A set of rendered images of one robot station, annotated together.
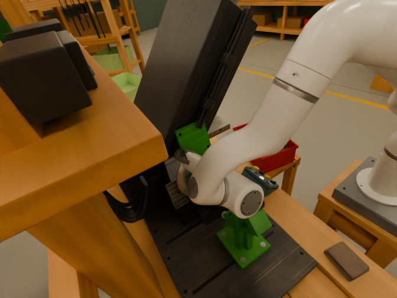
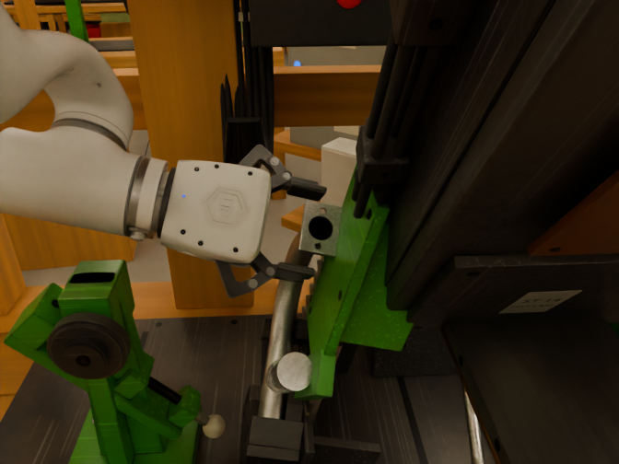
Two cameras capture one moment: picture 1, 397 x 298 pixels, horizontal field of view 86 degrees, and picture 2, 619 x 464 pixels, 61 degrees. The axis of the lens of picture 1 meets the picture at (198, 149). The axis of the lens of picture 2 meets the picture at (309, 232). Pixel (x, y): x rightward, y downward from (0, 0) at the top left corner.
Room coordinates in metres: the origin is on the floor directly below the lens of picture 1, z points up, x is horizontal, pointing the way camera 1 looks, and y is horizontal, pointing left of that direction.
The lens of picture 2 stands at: (0.73, -0.42, 1.47)
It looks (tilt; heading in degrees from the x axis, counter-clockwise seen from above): 30 degrees down; 112
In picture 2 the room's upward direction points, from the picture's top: straight up
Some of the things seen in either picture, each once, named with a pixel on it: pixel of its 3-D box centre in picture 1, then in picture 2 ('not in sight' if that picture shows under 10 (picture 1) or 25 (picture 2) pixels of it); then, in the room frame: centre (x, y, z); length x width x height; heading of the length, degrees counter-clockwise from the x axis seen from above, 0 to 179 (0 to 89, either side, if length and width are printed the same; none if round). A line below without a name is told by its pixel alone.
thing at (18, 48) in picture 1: (45, 71); not in sight; (0.30, 0.18, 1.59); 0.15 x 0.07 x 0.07; 25
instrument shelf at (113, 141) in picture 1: (43, 78); not in sight; (0.55, 0.34, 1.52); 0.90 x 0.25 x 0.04; 25
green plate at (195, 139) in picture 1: (192, 146); (371, 269); (0.62, 0.02, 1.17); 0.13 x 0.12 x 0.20; 25
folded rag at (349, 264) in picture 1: (346, 259); not in sight; (0.24, -0.40, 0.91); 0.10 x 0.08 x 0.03; 15
